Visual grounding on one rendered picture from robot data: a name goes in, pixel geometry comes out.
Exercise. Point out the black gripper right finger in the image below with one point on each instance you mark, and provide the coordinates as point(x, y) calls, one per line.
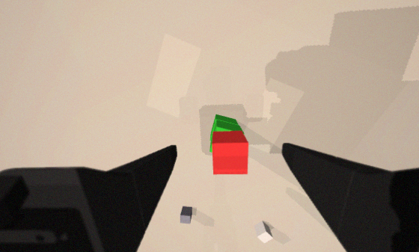
point(369, 209)

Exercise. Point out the green block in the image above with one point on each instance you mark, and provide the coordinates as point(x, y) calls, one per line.
point(224, 126)
point(222, 118)

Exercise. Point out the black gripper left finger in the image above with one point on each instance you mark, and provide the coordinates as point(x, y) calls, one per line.
point(116, 205)

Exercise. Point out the red block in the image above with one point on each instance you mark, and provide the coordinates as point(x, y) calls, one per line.
point(229, 152)

